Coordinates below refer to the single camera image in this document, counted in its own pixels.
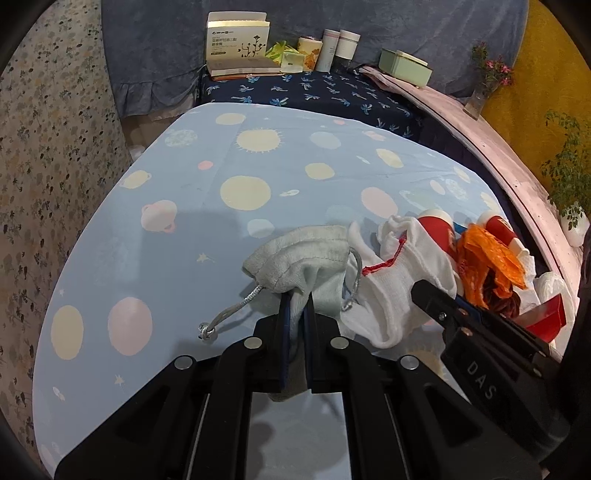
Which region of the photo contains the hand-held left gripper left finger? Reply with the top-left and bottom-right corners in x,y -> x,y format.
54,295 -> 298,480

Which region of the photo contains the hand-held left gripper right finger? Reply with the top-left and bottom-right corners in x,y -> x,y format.
302,293 -> 542,480

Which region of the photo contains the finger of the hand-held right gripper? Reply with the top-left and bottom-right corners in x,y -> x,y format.
455,296 -> 553,365
410,280 -> 468,332

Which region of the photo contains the white cotton glove red trim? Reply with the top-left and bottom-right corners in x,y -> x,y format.
342,215 -> 461,350

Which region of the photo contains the white plastic bag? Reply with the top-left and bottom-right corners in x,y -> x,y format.
510,249 -> 568,315

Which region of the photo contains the orange plastic bag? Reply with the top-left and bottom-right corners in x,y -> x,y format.
455,223 -> 528,308

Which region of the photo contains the red and white paper cup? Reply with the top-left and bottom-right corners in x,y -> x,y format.
418,209 -> 459,259
478,212 -> 521,251

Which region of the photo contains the grey drawstring pouch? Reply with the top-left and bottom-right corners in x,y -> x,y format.
198,224 -> 363,402

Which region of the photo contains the red glossy carton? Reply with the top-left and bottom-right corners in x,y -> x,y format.
524,293 -> 568,343

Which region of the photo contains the light blue planet print sheet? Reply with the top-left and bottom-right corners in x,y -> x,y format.
34,102 -> 570,480

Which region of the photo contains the potted green plant white pot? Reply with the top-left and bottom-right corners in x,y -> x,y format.
540,110 -> 591,248

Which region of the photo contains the pink cloth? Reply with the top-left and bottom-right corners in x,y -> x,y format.
360,65 -> 583,297

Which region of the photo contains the glass vase with pink flowers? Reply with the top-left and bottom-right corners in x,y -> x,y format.
463,42 -> 515,121

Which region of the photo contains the navy printed cloth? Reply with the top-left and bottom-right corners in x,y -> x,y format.
196,69 -> 426,145

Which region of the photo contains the pale green box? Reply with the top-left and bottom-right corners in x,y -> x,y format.
379,48 -> 434,89

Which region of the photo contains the yellow cloth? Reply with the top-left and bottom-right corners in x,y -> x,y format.
480,0 -> 591,186

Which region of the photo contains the white bottle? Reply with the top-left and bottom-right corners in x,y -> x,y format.
335,30 -> 360,73
316,28 -> 341,73

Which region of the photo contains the yellow flower print tin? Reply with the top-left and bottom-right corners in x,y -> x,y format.
297,37 -> 324,73

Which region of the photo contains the floral printed curtain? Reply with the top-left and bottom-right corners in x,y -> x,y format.
0,0 -> 136,464

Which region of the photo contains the bright green wrapper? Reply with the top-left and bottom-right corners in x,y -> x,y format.
265,41 -> 291,65

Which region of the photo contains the open white flower print box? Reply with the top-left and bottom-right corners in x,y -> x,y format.
205,11 -> 283,79

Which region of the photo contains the grey blue ruffled cloth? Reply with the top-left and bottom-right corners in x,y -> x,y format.
100,0 -> 530,121

